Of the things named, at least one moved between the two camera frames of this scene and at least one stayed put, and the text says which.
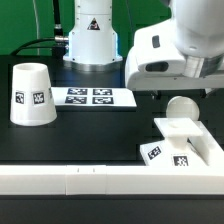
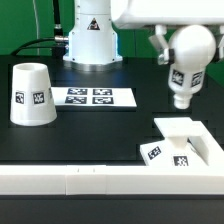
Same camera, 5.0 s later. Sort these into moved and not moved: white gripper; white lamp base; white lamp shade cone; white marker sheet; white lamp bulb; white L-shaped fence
Moved: white gripper; white lamp bulb
Not moved: white lamp base; white lamp shade cone; white marker sheet; white L-shaped fence
